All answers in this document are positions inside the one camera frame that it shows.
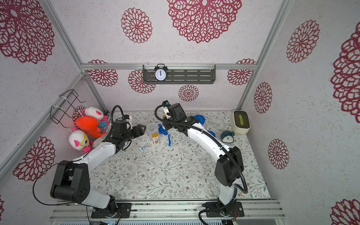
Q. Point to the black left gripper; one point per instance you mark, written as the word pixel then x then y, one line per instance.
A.
pixel 138 130

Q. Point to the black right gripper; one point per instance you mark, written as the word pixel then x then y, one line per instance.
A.
pixel 168 123

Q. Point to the clear plastic container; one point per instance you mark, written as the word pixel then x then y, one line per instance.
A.
pixel 151 129

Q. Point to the small toothpaste tube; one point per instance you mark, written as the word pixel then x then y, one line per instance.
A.
pixel 146 146

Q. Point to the blue toothbrush case back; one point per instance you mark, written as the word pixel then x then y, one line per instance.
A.
pixel 169 140

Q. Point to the blue lid front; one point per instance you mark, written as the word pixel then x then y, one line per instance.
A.
pixel 212 133

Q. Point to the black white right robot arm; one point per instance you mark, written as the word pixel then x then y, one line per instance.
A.
pixel 229 163

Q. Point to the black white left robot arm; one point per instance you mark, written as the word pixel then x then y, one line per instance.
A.
pixel 71 181

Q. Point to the white pink plush top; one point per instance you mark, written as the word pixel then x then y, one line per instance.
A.
pixel 95 113

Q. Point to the teal small object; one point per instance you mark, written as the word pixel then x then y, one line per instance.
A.
pixel 227 136

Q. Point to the black alarm clock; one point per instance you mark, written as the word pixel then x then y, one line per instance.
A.
pixel 161 72

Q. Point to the red orange plush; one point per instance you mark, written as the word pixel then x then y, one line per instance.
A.
pixel 89 125

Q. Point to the cream box green window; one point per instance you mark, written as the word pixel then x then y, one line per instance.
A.
pixel 240 122

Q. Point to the white plush yellow glasses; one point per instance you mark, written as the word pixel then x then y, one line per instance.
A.
pixel 80 141

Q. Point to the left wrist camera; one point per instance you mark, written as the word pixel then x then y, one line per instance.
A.
pixel 128 119

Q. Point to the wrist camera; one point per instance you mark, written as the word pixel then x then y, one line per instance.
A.
pixel 166 105
pixel 128 119

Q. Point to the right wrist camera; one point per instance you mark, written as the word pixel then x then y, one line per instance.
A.
pixel 166 105

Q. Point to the grey wall shelf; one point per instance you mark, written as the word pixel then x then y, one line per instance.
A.
pixel 182 74

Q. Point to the black wire basket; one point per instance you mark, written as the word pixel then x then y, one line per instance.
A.
pixel 69 102

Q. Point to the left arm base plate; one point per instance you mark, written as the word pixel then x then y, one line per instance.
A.
pixel 116 210

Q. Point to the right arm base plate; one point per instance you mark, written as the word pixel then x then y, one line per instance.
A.
pixel 233 211

